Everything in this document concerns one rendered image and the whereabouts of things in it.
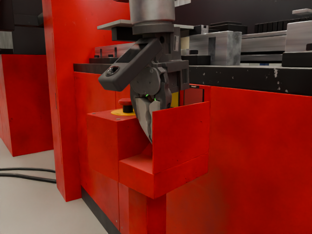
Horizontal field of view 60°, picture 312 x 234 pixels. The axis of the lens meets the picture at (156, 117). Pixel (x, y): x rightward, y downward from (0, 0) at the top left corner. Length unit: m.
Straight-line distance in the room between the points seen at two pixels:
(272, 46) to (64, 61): 1.15
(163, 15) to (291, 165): 0.36
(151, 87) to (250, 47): 0.67
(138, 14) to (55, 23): 1.27
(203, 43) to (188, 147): 0.45
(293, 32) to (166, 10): 0.33
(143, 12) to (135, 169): 0.26
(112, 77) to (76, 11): 1.35
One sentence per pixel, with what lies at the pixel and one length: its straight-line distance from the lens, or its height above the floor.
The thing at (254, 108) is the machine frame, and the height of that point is 0.79.
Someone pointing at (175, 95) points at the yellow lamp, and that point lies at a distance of 0.59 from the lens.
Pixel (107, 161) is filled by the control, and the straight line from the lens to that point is 0.55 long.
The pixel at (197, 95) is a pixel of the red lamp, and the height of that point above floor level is 0.82.
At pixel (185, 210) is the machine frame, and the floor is 0.45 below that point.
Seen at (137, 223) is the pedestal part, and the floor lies 0.55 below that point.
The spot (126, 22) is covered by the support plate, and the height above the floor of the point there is 0.99.
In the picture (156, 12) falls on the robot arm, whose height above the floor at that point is 0.96.
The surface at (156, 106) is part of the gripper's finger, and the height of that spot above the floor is 0.81.
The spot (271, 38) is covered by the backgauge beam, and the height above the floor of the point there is 0.96.
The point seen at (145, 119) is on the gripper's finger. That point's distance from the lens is 0.49.
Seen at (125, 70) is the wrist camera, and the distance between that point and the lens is 0.41.
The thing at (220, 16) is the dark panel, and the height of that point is 1.12.
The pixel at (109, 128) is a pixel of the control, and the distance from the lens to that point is 0.52.
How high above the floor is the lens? 0.89
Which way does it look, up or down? 12 degrees down
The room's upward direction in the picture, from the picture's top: straight up
